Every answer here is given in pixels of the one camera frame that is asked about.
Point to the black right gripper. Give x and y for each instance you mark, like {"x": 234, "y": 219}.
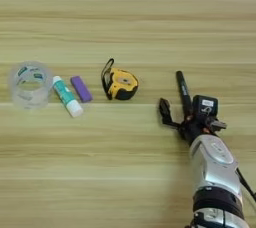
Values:
{"x": 195, "y": 128}

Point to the black marker pen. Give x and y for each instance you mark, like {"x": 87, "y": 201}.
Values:
{"x": 183, "y": 88}

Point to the yellow and black tape measure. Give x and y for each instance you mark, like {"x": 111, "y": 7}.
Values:
{"x": 121, "y": 83}

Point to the teal and white glue stick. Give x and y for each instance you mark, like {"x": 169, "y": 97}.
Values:
{"x": 66, "y": 96}

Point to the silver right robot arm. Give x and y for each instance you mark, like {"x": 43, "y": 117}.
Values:
{"x": 216, "y": 172}

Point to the black box with white label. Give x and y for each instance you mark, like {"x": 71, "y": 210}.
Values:
{"x": 205, "y": 105}

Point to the small purple lighter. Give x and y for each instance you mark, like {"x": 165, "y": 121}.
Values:
{"x": 81, "y": 89}

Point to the clear packing tape roll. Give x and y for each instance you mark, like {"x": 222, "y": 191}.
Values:
{"x": 20, "y": 98}

